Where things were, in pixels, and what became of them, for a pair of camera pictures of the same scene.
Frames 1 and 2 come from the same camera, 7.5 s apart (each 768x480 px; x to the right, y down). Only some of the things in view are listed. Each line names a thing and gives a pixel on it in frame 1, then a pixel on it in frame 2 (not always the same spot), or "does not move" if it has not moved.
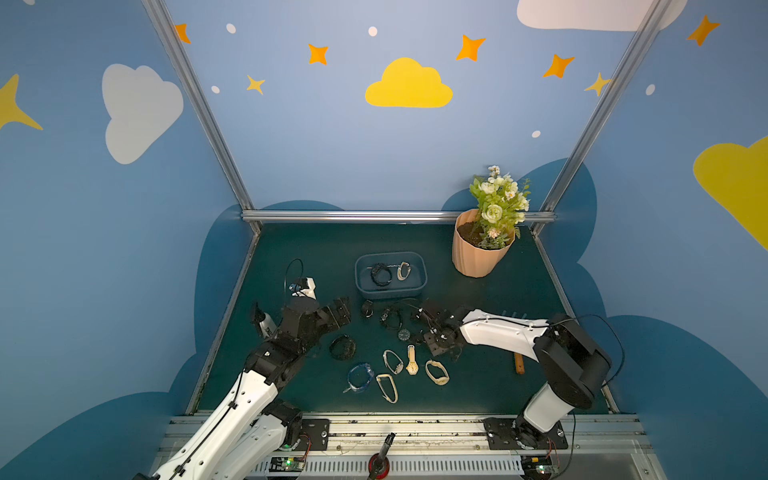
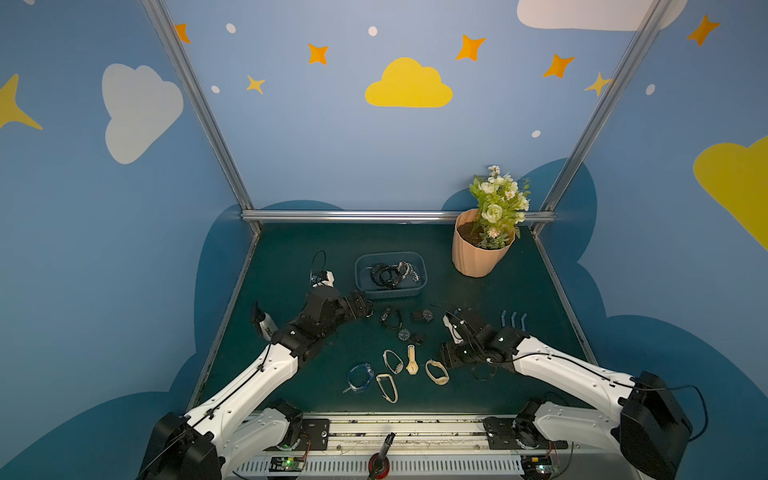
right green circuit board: [536, 466] does not move
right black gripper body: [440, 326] -> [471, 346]
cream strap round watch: [441, 381] does not move
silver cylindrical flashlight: [266, 325] does not move
